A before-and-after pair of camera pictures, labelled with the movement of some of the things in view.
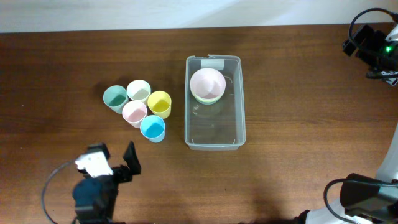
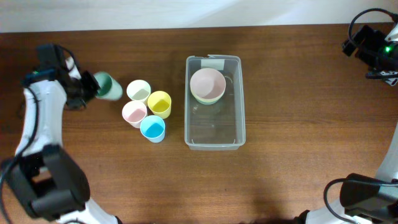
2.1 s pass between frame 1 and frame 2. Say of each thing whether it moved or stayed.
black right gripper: stayed
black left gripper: moved
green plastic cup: moved
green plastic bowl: stayed
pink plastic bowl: stayed
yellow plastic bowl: stayed
